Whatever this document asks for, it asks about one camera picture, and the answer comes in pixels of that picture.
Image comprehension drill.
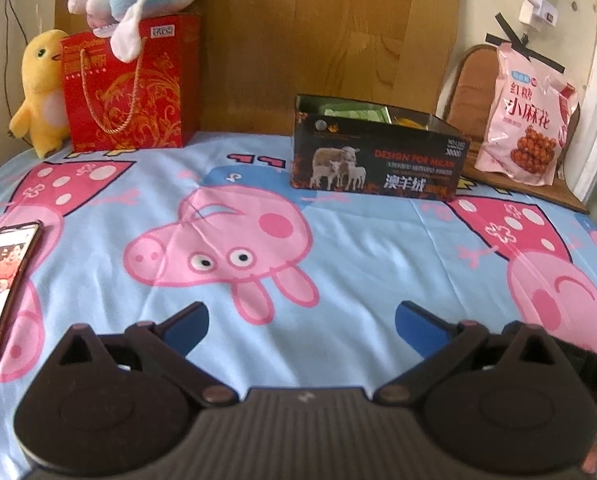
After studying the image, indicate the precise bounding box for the smartphone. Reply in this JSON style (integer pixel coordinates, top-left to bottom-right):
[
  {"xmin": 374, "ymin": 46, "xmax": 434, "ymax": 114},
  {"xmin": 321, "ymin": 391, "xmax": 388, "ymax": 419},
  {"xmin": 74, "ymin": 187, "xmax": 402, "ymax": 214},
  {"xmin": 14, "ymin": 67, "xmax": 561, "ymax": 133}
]
[{"xmin": 0, "ymin": 220, "xmax": 45, "ymax": 364}]

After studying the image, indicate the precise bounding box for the cartoon pig printed blanket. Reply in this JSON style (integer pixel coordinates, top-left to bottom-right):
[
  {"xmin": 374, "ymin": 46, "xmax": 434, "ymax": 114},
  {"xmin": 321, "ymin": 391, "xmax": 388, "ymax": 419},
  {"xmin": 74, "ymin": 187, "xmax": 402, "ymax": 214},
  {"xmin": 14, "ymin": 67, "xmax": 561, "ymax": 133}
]
[{"xmin": 0, "ymin": 130, "xmax": 597, "ymax": 480}]

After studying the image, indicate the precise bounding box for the black cable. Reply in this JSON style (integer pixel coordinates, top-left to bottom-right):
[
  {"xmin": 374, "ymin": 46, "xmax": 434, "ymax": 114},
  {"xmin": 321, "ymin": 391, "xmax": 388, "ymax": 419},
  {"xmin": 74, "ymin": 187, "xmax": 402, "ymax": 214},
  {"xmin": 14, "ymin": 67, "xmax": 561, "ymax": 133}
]
[{"xmin": 2, "ymin": 0, "xmax": 32, "ymax": 48}]

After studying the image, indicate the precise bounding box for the black tape strip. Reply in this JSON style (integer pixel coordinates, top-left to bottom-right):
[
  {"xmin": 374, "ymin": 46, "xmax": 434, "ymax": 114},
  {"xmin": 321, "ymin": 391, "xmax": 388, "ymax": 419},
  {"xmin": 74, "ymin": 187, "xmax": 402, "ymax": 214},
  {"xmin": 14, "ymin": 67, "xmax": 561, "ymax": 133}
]
[{"xmin": 485, "ymin": 12, "xmax": 565, "ymax": 73}]

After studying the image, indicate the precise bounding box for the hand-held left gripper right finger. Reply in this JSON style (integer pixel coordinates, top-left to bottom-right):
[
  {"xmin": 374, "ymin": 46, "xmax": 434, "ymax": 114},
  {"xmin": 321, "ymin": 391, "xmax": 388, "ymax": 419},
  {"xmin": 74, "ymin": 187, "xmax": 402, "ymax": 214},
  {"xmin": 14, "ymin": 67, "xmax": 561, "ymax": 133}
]
[{"xmin": 373, "ymin": 301, "xmax": 565, "ymax": 406}]

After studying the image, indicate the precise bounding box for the large pink snack bag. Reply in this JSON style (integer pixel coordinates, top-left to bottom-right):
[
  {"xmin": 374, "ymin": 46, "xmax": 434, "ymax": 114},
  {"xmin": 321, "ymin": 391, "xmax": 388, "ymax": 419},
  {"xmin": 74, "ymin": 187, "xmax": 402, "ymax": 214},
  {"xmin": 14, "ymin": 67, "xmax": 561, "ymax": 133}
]
[{"xmin": 475, "ymin": 42, "xmax": 582, "ymax": 187}]

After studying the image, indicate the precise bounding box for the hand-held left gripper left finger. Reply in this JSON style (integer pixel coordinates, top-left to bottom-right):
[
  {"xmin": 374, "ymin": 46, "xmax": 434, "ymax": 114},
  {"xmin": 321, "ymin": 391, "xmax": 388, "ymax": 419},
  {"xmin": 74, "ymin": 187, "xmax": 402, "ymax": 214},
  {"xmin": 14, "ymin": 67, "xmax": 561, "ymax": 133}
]
[{"xmin": 46, "ymin": 301, "xmax": 240, "ymax": 407}]

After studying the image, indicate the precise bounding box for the wooden headboard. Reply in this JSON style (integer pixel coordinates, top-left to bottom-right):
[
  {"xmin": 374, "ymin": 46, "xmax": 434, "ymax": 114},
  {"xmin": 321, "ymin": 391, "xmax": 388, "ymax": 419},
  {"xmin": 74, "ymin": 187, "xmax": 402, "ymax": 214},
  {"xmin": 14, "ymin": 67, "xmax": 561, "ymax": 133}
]
[{"xmin": 53, "ymin": 0, "xmax": 467, "ymax": 137}]

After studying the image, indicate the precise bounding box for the black sheep print box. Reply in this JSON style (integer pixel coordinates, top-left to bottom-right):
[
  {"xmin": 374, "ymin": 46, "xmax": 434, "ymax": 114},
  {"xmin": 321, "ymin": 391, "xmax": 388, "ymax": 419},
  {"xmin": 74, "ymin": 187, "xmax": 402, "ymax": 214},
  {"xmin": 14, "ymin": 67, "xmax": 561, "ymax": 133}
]
[{"xmin": 291, "ymin": 93, "xmax": 471, "ymax": 202}]

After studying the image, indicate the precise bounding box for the brown cushioned chair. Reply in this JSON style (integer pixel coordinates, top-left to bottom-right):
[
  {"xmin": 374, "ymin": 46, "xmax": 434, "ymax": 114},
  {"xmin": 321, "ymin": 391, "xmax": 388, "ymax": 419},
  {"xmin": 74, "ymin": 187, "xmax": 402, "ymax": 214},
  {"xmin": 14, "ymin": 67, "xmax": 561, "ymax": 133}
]
[{"xmin": 439, "ymin": 44, "xmax": 590, "ymax": 213}]

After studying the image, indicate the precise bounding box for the yellow duck plush toy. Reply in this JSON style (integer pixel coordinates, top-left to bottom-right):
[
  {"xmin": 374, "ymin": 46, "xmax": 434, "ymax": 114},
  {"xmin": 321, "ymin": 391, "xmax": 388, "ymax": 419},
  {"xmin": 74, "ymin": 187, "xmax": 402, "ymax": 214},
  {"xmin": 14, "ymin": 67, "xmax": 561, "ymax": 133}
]
[{"xmin": 9, "ymin": 29, "xmax": 74, "ymax": 158}]

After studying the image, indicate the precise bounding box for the light green leaf snack packet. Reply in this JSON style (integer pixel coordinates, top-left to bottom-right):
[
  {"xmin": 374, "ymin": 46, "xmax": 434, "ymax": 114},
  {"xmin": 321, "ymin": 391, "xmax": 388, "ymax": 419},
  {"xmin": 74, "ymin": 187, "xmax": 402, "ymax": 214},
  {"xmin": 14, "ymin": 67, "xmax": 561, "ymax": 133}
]
[{"xmin": 320, "ymin": 101, "xmax": 385, "ymax": 124}]

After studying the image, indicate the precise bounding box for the red gift bag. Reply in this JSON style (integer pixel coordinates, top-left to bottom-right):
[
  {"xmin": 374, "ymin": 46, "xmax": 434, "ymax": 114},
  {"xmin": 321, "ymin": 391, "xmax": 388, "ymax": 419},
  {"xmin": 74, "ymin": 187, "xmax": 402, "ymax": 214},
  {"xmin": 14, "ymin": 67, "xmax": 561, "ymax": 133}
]
[{"xmin": 61, "ymin": 14, "xmax": 202, "ymax": 151}]

